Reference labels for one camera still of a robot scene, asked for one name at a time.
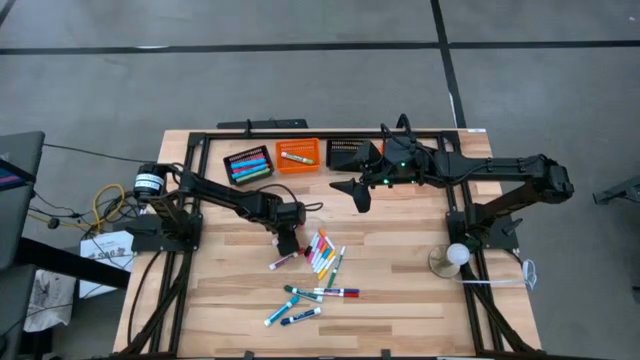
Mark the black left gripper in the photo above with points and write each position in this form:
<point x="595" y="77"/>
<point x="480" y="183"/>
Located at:
<point x="289" y="216"/>

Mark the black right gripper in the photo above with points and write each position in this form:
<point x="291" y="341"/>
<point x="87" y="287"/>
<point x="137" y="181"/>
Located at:
<point x="405" y="160"/>

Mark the chunky green Expo marker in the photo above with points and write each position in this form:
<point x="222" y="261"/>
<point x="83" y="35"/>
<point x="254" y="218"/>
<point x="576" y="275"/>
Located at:
<point x="303" y="294"/>

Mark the chunky teal Expo marker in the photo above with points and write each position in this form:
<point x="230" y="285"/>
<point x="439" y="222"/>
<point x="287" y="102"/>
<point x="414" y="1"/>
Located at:
<point x="281" y="311"/>

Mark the yellow-green highlighter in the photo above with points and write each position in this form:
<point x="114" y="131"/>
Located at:
<point x="255" y="178"/>

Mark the blue highlighter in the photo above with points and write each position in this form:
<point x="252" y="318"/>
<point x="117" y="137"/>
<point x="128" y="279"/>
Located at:
<point x="251" y="173"/>
<point x="248" y="163"/>

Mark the pink highlighter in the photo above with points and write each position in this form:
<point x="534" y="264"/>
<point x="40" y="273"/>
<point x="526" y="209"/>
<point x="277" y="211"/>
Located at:
<point x="250" y="168"/>

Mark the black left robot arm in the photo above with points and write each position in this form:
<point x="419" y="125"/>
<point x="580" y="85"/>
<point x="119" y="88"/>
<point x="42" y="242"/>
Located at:
<point x="220" y="192"/>

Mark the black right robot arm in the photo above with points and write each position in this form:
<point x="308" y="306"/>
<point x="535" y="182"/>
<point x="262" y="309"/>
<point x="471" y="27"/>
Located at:
<point x="500" y="165"/>

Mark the thin black-capped marker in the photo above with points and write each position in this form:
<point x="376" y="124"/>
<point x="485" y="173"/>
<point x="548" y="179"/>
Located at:
<point x="310" y="243"/>

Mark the thin pink marker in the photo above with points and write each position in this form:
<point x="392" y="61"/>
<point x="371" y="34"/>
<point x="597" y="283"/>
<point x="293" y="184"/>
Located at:
<point x="314" y="251"/>

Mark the orange plastic basket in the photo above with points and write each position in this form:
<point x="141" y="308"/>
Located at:
<point x="381" y="146"/>
<point x="300" y="145"/>

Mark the black plastic basket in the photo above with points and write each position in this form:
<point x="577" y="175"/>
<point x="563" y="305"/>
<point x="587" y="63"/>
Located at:
<point x="337" y="147"/>
<point x="240" y="152"/>

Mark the thin orange marker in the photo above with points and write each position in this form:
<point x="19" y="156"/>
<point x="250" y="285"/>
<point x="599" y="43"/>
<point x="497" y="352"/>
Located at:
<point x="326" y="237"/>

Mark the thin light blue marker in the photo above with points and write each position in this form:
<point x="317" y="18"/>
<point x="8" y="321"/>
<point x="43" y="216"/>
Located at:
<point x="324" y="259"/>

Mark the thin yellow marker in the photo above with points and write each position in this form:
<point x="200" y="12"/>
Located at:
<point x="327" y="267"/>

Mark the thin green marker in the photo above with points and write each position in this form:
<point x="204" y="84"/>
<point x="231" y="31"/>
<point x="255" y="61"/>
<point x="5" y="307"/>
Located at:
<point x="336" y="267"/>

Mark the thin red Expo marker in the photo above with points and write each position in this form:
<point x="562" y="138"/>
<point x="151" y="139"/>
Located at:
<point x="336" y="294"/>

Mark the white bulb table lamp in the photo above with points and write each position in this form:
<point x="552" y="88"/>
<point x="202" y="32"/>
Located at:
<point x="450" y="257"/>

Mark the white paper sheet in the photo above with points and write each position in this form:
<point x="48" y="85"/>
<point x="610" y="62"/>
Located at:
<point x="105" y="250"/>

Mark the black desk leg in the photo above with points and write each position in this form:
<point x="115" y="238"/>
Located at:
<point x="75" y="264"/>

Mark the white cloth bag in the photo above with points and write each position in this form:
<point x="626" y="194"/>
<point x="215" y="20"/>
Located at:
<point x="47" y="300"/>

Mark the black stand leg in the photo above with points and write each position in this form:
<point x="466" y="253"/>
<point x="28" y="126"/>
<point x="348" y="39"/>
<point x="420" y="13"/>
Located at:
<point x="620" y="190"/>

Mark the black flat bracket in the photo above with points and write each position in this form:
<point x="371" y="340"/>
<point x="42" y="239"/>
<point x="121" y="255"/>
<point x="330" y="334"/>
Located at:
<point x="262" y="123"/>

